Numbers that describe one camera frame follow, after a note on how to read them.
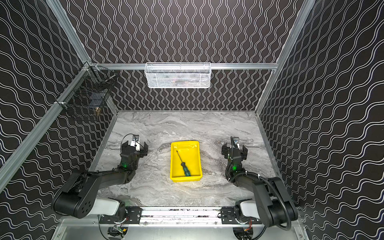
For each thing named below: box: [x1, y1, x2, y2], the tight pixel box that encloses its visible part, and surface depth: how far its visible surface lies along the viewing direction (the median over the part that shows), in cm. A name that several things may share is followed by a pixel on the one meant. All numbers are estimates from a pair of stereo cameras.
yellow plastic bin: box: [170, 141, 203, 183], surface depth 93 cm
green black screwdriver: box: [176, 150, 191, 177], surface depth 89 cm
